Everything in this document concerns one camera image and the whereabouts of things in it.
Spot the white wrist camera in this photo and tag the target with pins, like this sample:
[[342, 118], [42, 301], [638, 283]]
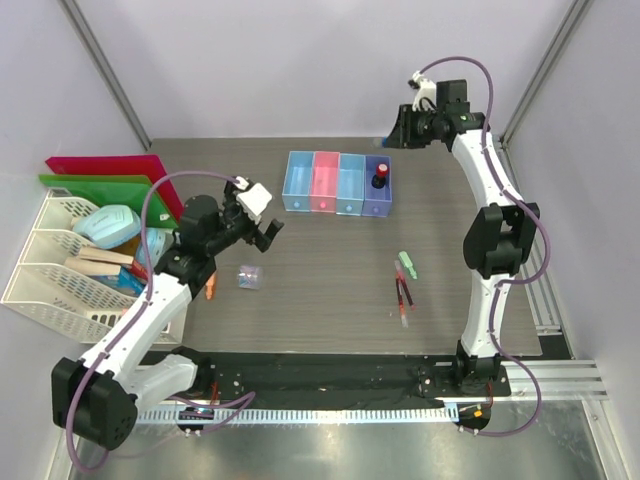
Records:
[[253, 197], [425, 92]]

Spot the pink drawer box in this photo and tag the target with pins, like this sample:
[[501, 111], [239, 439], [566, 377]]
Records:
[[324, 182]]

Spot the slotted cable duct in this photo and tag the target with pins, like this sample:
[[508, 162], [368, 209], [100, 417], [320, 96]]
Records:
[[178, 414]]

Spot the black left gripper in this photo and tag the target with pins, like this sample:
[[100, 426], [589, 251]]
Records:
[[262, 240]]

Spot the sky blue drawer box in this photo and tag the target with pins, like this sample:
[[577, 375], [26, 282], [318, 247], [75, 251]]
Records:
[[297, 182]]

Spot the beige wooden book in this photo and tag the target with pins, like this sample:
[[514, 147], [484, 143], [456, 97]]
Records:
[[95, 261]]

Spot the orange highlighter marker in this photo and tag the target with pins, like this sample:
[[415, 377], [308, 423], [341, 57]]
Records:
[[210, 287]]

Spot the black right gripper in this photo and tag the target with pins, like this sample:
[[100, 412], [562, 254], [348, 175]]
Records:
[[401, 136]]

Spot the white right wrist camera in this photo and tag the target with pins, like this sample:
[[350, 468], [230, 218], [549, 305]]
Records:
[[425, 92]]

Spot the light blue drawer box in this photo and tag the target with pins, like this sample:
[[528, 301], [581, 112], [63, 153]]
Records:
[[350, 185]]

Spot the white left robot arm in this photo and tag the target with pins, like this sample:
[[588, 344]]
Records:
[[100, 396]]

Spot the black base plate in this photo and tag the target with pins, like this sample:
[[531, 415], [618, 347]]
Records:
[[340, 381]]

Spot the clear red pen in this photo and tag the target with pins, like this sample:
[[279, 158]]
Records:
[[402, 312]]

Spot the green plastic folder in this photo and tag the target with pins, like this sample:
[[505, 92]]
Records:
[[102, 190]]

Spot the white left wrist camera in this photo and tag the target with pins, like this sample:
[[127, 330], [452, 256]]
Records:
[[253, 197]]

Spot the red black stamp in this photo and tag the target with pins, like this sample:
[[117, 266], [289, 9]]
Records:
[[379, 178]]

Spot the red book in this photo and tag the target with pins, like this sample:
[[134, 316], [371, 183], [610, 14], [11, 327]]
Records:
[[139, 271]]

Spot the dark red pen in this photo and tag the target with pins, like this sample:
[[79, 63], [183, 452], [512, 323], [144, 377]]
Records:
[[398, 290]]

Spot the light blue headphone case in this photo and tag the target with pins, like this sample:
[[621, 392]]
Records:
[[109, 227]]

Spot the white mesh file organizer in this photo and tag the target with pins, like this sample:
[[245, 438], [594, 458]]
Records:
[[43, 289]]

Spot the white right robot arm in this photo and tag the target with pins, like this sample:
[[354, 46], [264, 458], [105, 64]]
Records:
[[500, 238]]

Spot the purple drawer box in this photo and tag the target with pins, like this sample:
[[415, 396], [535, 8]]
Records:
[[377, 202]]

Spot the light blue headphones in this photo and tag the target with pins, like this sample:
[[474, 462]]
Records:
[[158, 242]]

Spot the magenta plastic folder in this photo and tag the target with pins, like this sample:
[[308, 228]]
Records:
[[148, 165]]

